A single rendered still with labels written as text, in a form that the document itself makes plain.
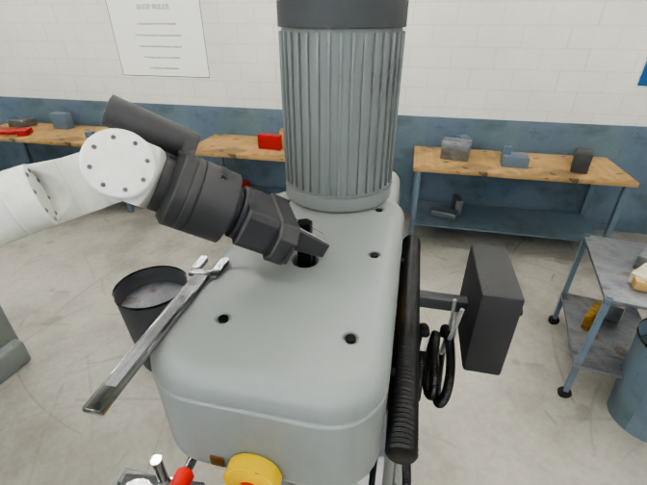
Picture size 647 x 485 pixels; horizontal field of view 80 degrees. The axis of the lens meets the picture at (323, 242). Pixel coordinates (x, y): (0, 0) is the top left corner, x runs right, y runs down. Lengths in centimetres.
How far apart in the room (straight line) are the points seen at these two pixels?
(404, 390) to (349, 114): 39
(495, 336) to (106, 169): 73
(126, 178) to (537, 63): 458
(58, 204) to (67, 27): 581
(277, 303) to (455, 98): 437
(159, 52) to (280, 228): 516
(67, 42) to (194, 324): 598
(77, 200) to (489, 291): 69
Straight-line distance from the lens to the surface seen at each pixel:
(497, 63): 472
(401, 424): 46
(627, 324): 350
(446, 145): 430
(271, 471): 46
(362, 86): 61
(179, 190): 44
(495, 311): 83
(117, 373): 42
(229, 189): 45
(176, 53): 544
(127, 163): 42
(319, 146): 63
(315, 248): 51
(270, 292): 48
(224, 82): 520
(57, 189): 51
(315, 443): 42
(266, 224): 45
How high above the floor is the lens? 218
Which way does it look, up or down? 30 degrees down
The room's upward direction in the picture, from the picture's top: straight up
